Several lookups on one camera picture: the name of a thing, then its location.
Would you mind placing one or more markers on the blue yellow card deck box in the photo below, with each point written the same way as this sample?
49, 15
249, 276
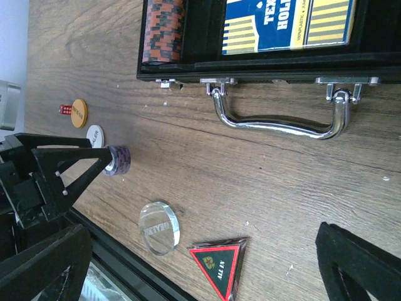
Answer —
279, 25

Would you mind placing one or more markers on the triangular all in button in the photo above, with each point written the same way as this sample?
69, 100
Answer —
221, 263

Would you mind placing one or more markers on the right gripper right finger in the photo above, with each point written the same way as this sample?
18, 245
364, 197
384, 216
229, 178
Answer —
354, 269

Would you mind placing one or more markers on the white dealer button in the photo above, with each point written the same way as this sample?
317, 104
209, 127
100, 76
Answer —
96, 136

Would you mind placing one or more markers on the purple chip stack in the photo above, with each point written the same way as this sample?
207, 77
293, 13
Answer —
121, 160

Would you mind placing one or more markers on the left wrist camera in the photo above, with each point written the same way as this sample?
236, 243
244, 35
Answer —
10, 97

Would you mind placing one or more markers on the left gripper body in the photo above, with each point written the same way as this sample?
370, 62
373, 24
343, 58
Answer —
18, 166

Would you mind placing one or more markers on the clear acrylic dealer puck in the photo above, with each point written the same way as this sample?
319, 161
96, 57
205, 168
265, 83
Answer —
159, 228

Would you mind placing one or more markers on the red black chip stack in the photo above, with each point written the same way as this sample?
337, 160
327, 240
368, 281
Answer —
164, 27

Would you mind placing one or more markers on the red die on table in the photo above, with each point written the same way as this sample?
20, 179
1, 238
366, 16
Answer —
65, 109

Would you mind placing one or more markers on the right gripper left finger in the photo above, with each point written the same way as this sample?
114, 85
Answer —
53, 269

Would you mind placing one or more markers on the black poker case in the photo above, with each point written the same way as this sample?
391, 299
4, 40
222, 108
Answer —
372, 57

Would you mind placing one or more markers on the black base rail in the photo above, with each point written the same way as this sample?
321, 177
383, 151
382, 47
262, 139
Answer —
136, 278

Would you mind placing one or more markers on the orange big blind button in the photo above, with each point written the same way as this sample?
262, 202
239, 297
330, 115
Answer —
79, 113

